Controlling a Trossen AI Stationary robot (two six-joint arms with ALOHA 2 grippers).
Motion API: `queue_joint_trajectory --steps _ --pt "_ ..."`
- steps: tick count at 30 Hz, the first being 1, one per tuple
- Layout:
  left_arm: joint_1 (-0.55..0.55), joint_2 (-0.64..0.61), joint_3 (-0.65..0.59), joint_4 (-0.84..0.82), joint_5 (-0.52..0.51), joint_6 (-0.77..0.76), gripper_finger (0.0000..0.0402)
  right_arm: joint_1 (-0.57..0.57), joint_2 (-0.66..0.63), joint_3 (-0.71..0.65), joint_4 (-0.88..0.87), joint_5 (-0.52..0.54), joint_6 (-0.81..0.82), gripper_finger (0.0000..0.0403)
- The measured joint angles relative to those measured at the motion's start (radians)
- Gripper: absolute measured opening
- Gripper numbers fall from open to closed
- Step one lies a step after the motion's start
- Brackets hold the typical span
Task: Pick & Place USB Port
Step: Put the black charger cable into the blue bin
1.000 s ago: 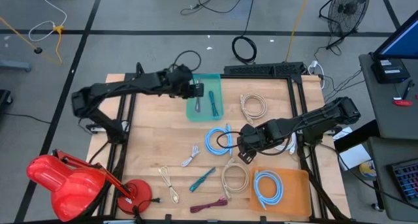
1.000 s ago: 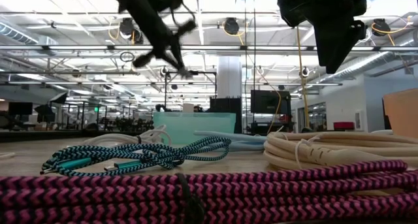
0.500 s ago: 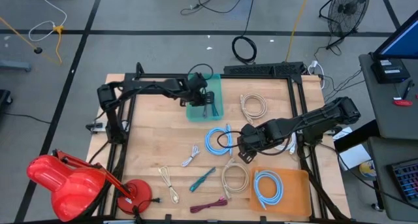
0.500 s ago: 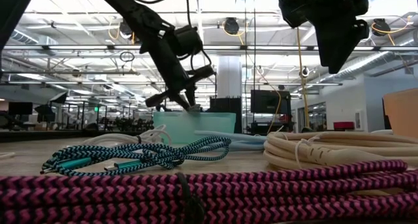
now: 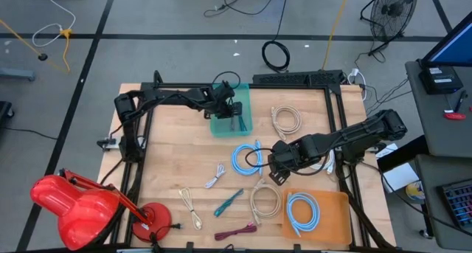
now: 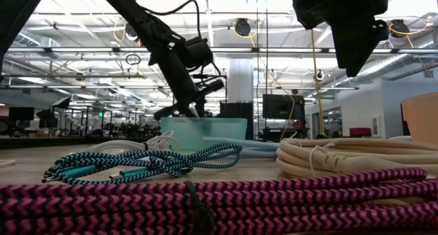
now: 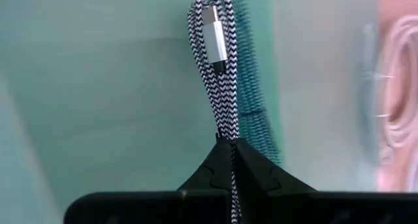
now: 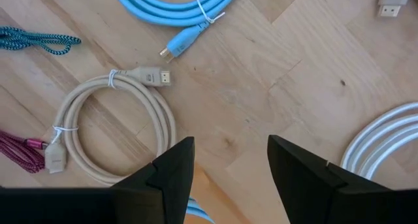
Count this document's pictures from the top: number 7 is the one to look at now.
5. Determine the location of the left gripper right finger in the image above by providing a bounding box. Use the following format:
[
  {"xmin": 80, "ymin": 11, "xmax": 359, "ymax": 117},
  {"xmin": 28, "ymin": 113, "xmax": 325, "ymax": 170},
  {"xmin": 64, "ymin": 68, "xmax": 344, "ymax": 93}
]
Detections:
[{"xmin": 235, "ymin": 137, "xmax": 317, "ymax": 193}]

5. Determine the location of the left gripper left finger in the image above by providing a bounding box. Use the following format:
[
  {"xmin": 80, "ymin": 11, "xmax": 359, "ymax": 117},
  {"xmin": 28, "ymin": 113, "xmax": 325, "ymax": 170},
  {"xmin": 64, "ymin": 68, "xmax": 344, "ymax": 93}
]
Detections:
[{"xmin": 177, "ymin": 132, "xmax": 233, "ymax": 192}]

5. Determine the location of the black white braided cable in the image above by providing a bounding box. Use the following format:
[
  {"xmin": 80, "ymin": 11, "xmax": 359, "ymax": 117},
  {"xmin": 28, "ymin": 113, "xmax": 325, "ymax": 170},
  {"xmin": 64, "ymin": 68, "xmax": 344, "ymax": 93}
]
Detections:
[{"xmin": 186, "ymin": 0, "xmax": 242, "ymax": 224}]

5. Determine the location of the teal black braided cable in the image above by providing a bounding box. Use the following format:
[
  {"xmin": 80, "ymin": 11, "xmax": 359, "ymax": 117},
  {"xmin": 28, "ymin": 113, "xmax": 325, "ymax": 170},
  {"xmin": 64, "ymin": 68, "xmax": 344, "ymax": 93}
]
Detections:
[{"xmin": 228, "ymin": 0, "xmax": 281, "ymax": 166}]

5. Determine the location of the beige cable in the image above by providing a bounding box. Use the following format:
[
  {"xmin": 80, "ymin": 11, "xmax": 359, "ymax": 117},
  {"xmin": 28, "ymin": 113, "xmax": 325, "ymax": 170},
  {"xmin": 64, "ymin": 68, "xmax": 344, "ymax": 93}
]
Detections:
[{"xmin": 375, "ymin": 14, "xmax": 418, "ymax": 153}]

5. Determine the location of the teal translucent plastic bin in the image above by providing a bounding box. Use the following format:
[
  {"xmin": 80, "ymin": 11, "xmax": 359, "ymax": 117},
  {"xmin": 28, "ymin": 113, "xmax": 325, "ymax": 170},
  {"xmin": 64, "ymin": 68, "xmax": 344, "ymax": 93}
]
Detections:
[{"xmin": 0, "ymin": 0, "xmax": 381, "ymax": 194}]

